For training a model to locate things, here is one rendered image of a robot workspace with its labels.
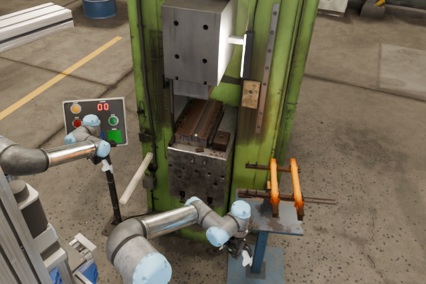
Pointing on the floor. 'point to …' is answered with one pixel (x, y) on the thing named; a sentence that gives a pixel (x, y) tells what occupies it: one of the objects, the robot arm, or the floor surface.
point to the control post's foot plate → (111, 225)
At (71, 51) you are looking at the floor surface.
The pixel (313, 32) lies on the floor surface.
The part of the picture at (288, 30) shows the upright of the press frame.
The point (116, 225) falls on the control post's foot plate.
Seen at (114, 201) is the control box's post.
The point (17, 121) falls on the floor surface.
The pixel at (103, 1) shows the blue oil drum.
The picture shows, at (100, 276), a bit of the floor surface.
